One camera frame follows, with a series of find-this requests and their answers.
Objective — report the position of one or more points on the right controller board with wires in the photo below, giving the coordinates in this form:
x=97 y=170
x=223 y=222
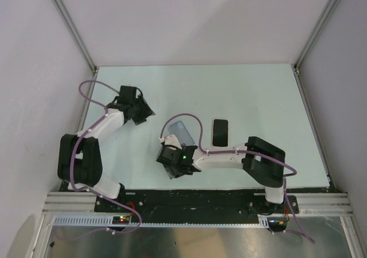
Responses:
x=277 y=225

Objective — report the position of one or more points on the left aluminium frame post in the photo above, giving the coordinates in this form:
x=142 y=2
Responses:
x=73 y=31

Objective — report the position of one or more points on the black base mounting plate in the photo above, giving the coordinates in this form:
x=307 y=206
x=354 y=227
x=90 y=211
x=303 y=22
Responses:
x=204 y=207

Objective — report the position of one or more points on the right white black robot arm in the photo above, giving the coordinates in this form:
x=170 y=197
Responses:
x=260 y=160

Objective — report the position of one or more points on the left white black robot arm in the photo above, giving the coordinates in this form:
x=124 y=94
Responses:
x=79 y=159

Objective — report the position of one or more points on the translucent blue phone case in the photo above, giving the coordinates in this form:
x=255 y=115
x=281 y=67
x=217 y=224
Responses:
x=181 y=132

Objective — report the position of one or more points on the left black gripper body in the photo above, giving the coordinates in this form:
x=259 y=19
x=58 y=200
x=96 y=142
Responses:
x=141 y=110

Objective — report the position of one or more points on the front aluminium frame rail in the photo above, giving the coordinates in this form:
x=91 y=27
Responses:
x=310 y=204

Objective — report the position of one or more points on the white slotted cable duct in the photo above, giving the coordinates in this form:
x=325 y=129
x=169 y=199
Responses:
x=106 y=221

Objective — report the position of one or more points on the aluminium frame post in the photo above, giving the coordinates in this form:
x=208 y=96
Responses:
x=73 y=31
x=316 y=32

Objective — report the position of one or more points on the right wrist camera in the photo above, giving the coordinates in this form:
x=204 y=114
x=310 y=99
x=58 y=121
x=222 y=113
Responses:
x=170 y=140

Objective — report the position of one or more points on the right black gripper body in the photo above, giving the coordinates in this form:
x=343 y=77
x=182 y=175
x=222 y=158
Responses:
x=173 y=170

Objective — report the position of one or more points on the left controller board with LEDs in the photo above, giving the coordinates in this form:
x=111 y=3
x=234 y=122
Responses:
x=121 y=219

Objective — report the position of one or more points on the right aluminium frame post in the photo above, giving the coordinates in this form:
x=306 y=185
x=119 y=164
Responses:
x=316 y=32

